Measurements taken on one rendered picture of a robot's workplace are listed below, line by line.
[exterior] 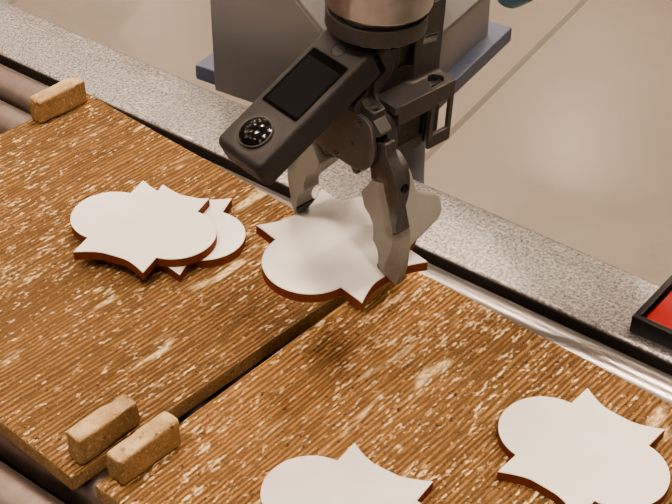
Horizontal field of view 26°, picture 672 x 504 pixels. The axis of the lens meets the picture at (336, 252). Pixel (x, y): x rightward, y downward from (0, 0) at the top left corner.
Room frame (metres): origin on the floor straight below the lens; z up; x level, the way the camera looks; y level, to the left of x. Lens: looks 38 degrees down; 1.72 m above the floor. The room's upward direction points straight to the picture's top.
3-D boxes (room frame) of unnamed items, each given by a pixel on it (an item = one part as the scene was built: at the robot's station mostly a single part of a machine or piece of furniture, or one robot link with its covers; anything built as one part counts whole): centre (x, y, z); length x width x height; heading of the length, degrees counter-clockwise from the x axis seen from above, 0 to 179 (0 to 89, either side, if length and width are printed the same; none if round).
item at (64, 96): (1.24, 0.28, 0.95); 0.06 x 0.02 x 0.03; 137
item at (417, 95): (0.89, -0.03, 1.18); 0.09 x 0.08 x 0.12; 133
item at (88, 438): (0.77, 0.17, 0.95); 0.06 x 0.02 x 0.03; 137
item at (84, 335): (1.01, 0.22, 0.93); 0.41 x 0.35 x 0.02; 47
